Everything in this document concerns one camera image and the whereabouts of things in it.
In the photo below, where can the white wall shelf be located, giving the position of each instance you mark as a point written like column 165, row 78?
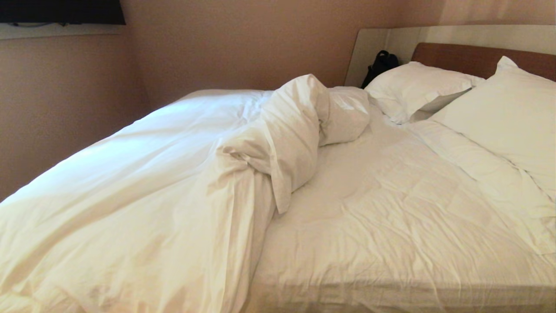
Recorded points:
column 56, row 30

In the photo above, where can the brown wooden headboard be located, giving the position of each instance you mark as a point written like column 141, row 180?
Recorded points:
column 460, row 58
column 434, row 37

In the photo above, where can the black bag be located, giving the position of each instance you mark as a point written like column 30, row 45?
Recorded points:
column 380, row 65

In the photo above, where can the white bed sheet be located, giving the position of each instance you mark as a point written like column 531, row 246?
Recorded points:
column 391, row 217

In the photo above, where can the white pillow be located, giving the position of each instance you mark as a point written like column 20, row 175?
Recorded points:
column 508, row 117
column 412, row 87

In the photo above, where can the black wall television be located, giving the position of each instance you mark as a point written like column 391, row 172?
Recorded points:
column 61, row 11

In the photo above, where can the white rumpled duvet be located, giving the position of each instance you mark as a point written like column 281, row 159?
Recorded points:
column 130, row 187

